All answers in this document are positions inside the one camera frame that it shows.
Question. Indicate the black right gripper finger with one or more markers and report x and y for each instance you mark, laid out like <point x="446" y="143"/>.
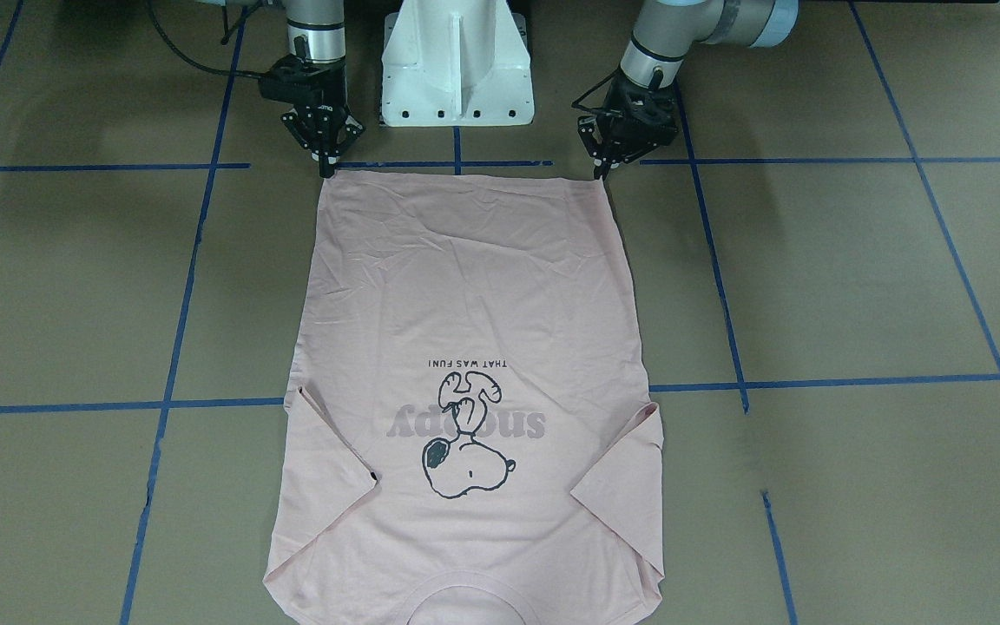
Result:
<point x="327" y="166"/>

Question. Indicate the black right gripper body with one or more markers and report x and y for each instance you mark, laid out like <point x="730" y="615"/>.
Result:
<point x="323" y="115"/>

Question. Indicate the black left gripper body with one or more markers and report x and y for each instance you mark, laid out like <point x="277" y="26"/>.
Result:
<point x="615" y="139"/>

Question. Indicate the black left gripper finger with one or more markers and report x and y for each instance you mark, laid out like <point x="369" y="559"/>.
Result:
<point x="602" y="168"/>

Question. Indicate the pink Snoopy t-shirt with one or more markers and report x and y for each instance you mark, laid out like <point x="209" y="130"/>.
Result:
<point x="470" y="435"/>

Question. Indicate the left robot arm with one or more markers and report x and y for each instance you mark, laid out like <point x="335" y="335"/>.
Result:
<point x="665" y="31"/>

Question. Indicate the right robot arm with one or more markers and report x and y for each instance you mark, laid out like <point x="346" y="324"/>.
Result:
<point x="316" y="31"/>

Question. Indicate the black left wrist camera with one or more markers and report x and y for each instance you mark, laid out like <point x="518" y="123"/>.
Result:
<point x="617" y="96"/>

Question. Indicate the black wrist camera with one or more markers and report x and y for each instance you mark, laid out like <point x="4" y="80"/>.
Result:
<point x="305" y="83"/>
<point x="617" y="96"/>

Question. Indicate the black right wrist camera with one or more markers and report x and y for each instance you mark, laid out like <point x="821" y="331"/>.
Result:
<point x="305" y="83"/>

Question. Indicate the white camera mast column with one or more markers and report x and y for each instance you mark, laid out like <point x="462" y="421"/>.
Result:
<point x="455" y="63"/>

